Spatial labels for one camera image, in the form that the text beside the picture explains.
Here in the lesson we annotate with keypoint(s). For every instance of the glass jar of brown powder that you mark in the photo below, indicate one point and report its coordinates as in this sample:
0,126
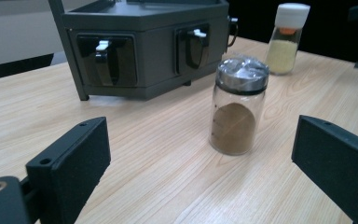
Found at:
234,127

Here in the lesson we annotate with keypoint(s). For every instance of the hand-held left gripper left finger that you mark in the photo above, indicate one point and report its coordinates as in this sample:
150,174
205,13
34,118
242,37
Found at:
74,161

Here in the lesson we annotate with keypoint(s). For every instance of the black octagonal turntable base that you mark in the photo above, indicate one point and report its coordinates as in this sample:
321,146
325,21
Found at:
155,53

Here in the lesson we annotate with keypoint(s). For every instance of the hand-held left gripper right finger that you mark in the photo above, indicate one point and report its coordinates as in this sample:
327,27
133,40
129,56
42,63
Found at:
338,161

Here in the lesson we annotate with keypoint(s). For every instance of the white-capped bottle of yellow powder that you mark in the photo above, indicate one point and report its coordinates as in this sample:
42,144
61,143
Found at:
282,56

